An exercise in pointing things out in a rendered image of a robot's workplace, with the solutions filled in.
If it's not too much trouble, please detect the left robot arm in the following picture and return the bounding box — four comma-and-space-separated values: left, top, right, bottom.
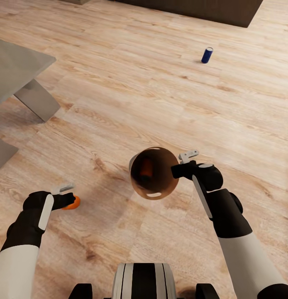
0, 182, 76, 299

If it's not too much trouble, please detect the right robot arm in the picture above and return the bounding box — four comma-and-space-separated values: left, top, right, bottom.
171, 149, 288, 299

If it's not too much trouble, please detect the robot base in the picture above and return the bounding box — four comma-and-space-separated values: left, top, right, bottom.
69, 283, 219, 299

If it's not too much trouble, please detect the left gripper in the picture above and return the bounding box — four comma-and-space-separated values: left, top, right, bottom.
55, 192, 76, 210

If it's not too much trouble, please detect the trash can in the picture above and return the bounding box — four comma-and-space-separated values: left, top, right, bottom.
129, 146, 179, 200

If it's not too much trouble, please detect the can of soda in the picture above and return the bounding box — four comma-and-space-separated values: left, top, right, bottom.
139, 158, 154, 182
61, 195, 81, 210
202, 47, 213, 64

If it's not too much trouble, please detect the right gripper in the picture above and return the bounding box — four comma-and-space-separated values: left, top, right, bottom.
171, 160, 196, 179

